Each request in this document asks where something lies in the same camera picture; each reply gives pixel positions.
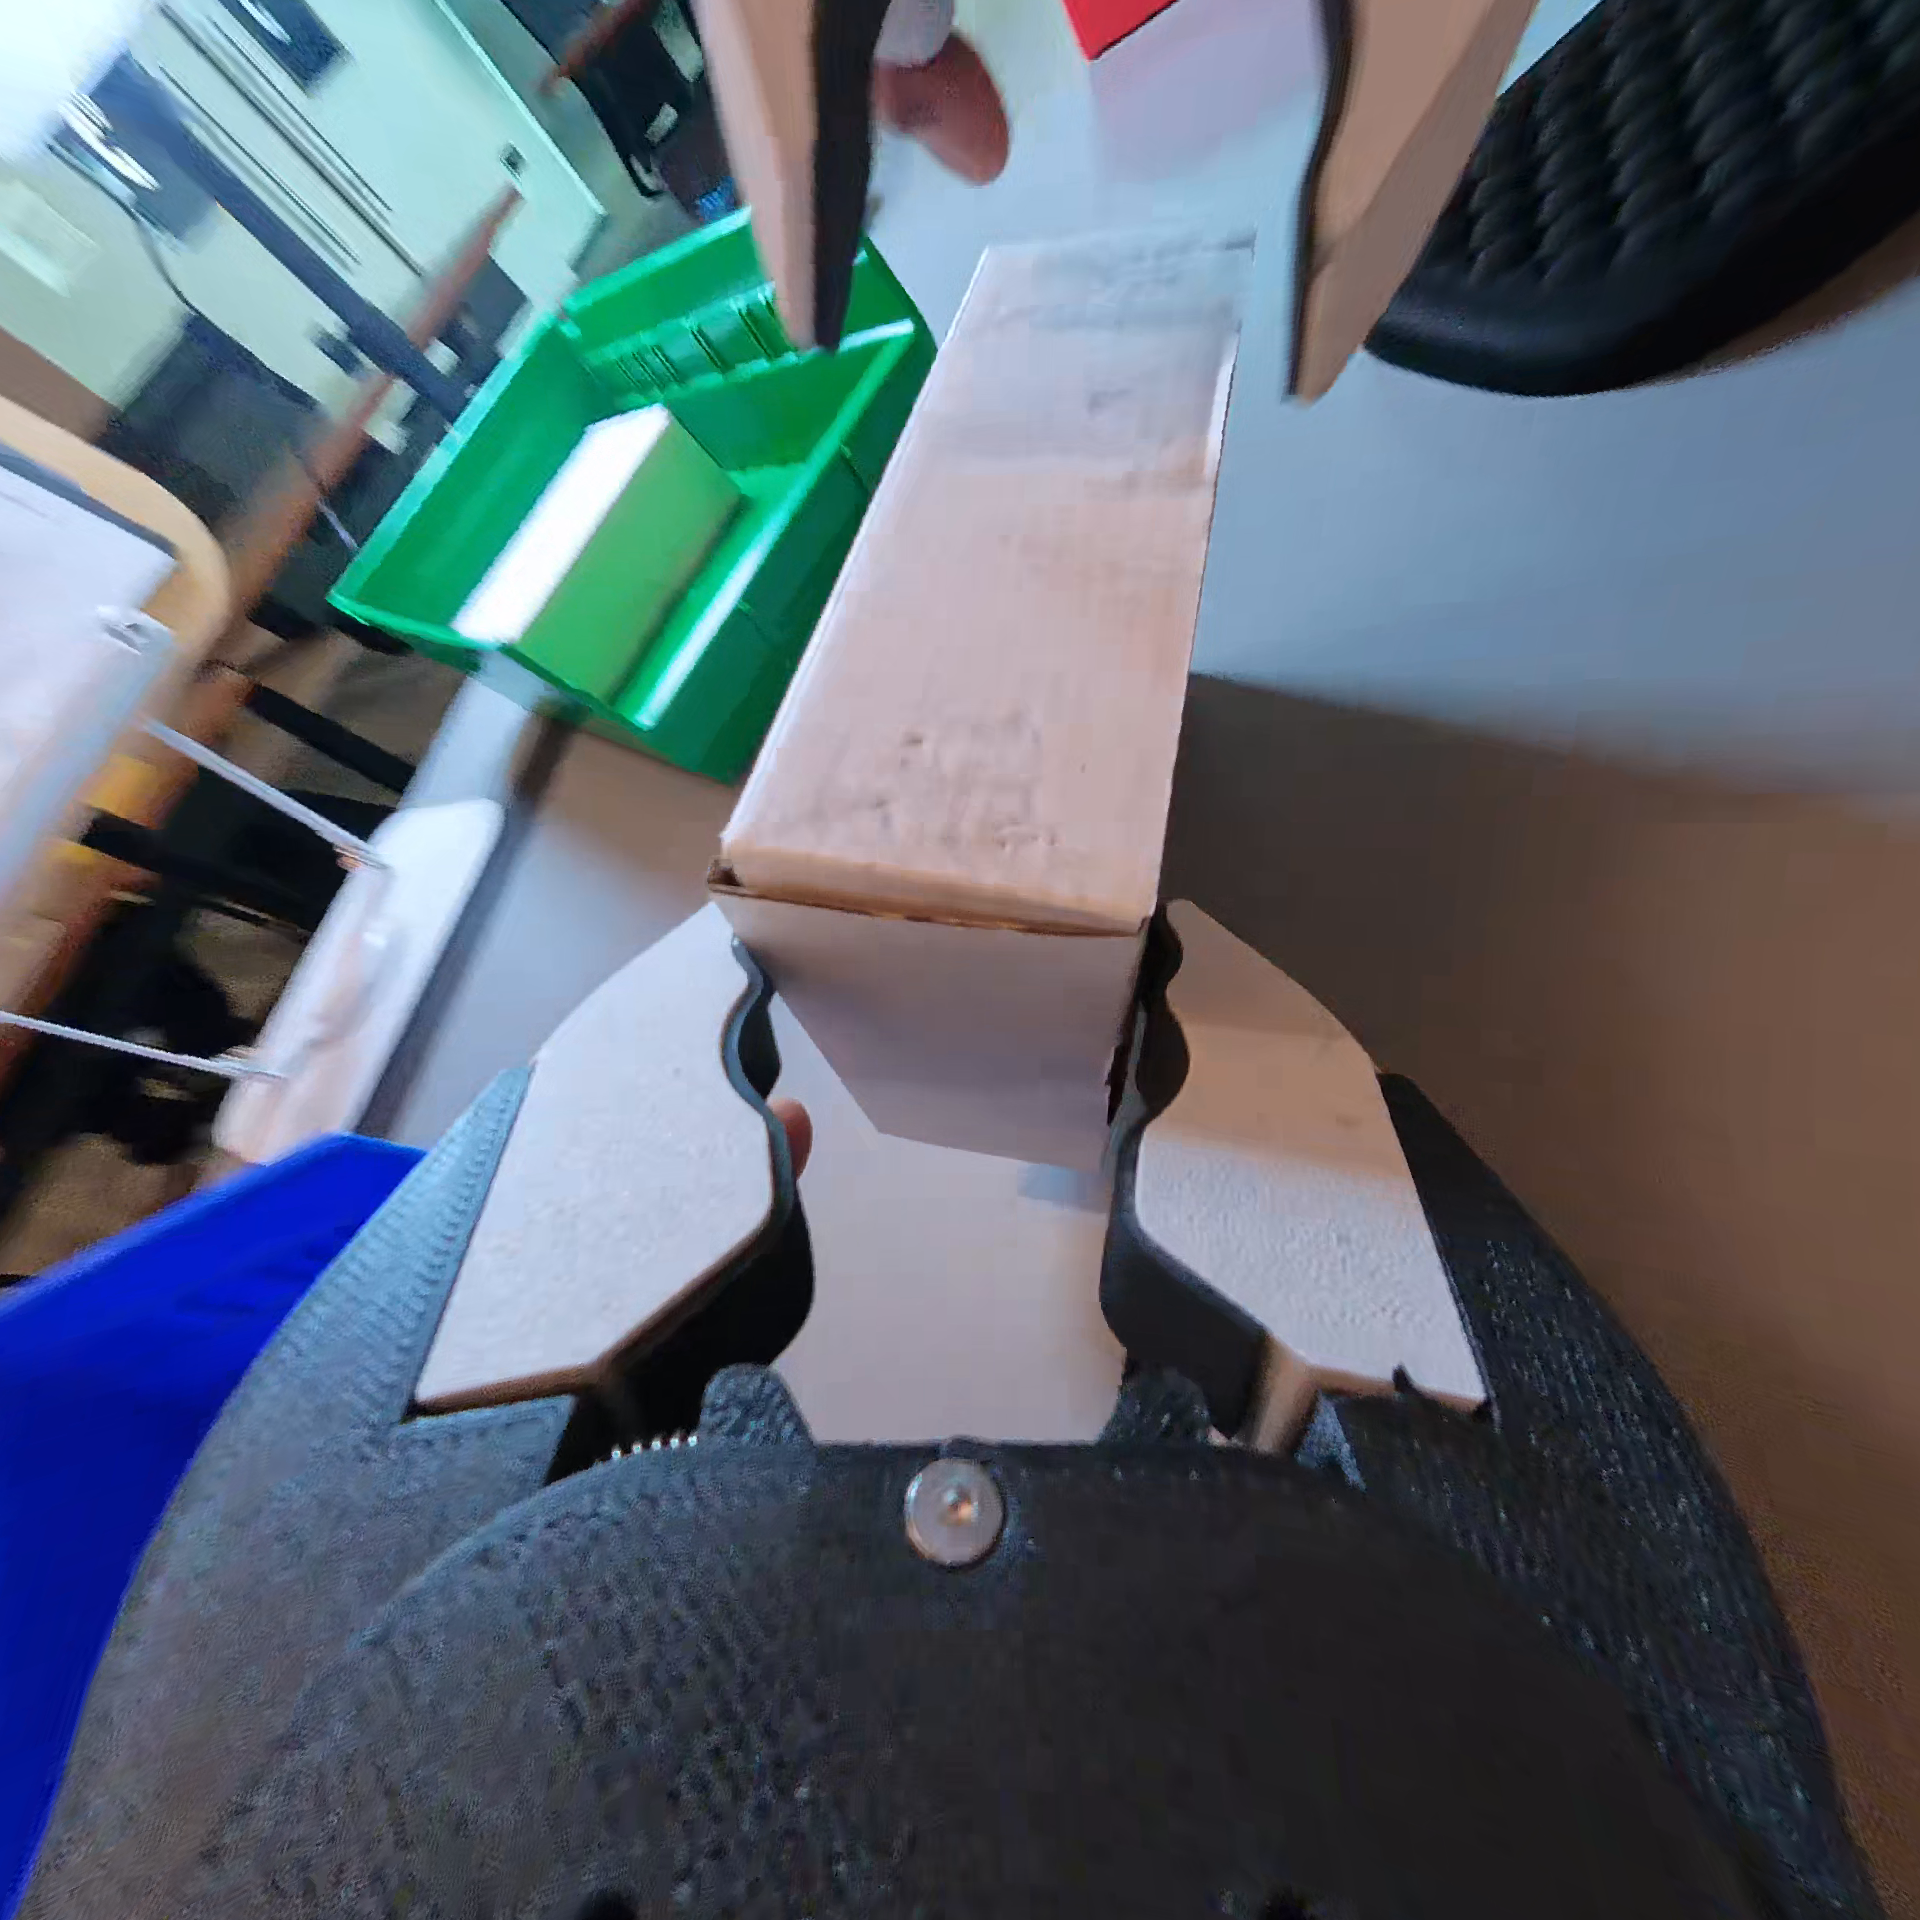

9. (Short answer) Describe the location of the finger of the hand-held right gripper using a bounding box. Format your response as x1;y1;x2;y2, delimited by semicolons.
694;0;896;357
1286;0;1542;406

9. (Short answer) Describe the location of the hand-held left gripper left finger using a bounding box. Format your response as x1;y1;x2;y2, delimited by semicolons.
408;905;819;1444

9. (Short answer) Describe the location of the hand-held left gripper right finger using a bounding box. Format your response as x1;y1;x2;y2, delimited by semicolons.
1097;897;1492;1454

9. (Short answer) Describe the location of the green plastic bin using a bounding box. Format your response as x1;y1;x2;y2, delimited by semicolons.
328;201;938;786

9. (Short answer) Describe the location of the white cardboard box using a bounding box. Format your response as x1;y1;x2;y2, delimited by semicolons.
447;404;751;703
710;231;1260;1172

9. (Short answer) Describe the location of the blue plastic bin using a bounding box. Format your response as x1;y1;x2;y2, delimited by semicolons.
0;1130;427;1877

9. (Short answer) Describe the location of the black mesh armrest pad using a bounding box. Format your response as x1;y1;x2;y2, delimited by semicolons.
1362;0;1920;400

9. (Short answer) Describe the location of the red plastic bin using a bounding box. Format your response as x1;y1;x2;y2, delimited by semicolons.
1063;0;1191;62

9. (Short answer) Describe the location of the wooden document board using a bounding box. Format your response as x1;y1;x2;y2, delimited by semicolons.
0;392;230;1052

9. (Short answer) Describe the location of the printed instruction sheet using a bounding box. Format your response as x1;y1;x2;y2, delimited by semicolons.
0;450;177;918

